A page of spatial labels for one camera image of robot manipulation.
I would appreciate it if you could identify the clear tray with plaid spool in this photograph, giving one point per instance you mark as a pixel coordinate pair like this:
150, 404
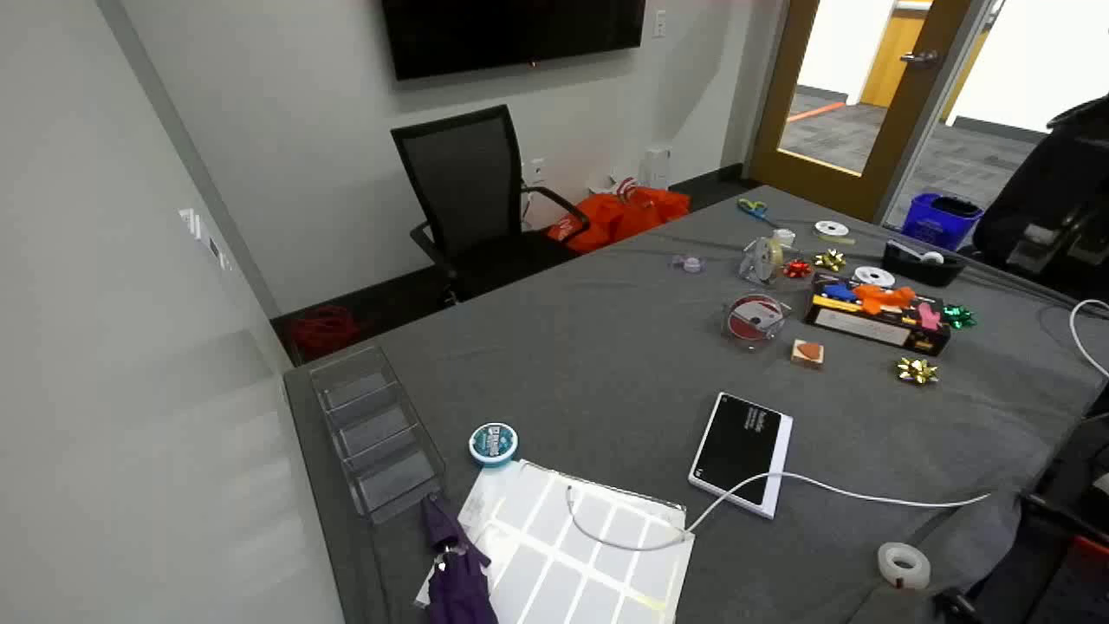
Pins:
733, 333

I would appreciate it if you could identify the red plaid ribbon spool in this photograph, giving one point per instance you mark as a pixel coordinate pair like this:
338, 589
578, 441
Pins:
755, 321

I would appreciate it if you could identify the clear tray with cream ribbon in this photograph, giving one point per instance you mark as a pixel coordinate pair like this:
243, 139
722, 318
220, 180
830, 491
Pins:
755, 263

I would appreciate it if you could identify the clear plastic organiser tray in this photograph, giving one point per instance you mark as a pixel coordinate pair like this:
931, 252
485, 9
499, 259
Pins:
375, 433

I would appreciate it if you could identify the grey table cloth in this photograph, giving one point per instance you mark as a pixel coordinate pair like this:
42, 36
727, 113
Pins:
599, 358

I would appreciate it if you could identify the orange bag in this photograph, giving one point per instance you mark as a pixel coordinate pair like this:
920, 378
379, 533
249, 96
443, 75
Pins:
618, 216

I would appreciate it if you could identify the small purple bow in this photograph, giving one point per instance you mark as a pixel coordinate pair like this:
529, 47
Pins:
688, 263

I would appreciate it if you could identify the teal tape roll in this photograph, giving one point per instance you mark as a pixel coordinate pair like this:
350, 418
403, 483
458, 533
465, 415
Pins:
492, 441

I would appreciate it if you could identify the black mesh office chair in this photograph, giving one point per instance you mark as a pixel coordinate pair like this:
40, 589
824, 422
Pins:
463, 173

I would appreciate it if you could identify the blue green scissors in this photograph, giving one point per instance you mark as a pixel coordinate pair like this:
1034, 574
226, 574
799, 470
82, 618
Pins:
754, 213

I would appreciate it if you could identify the red object on floor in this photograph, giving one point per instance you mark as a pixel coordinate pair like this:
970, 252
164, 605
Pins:
322, 330

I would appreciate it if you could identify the white label sheet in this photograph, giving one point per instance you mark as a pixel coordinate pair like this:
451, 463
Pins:
555, 555

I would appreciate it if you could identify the red gift bow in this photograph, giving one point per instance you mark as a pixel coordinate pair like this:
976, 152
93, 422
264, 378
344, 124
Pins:
799, 267

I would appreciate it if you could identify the wooden heart stamp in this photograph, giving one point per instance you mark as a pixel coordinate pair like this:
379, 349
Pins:
807, 351

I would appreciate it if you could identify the gold gift bow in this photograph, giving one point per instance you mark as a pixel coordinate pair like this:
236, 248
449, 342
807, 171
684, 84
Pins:
830, 260
916, 369

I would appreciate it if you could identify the purple cloth bundle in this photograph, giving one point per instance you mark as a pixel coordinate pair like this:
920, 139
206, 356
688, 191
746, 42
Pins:
458, 577

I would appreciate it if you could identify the blue bow in box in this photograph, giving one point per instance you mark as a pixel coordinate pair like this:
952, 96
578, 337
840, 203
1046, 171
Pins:
840, 292

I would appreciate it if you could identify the cream edged ribbon spool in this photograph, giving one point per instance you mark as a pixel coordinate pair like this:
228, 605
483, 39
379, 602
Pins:
831, 226

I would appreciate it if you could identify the white ribbon spool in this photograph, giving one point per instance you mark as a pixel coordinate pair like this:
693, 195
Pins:
873, 276

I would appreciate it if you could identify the black box of bows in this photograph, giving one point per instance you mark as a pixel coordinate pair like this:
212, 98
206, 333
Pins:
876, 330

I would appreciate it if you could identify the orange bow in box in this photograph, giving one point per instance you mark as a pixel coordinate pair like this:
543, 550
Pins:
886, 300

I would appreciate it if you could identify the black tape dispenser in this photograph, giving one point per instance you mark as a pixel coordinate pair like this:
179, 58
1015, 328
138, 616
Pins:
923, 263

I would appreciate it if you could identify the pink bow in box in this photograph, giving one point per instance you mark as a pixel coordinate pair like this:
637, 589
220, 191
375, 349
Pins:
931, 318

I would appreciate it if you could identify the blue bin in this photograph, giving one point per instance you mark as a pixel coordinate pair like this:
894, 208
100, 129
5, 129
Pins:
937, 218

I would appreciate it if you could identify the green gift bow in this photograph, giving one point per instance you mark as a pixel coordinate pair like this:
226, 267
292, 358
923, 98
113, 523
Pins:
959, 312

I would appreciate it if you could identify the wooden glass door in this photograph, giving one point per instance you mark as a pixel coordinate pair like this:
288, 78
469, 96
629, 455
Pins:
913, 114

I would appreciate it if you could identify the white tape roll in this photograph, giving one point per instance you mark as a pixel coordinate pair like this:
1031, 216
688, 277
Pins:
902, 564

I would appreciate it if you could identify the white wall box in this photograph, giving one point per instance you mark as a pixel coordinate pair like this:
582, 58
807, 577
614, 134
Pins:
658, 165

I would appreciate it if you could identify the black wall television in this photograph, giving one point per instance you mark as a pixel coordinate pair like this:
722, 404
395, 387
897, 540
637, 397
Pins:
506, 36

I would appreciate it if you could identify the white wall switch plate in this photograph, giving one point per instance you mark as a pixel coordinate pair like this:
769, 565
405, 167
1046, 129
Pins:
195, 223

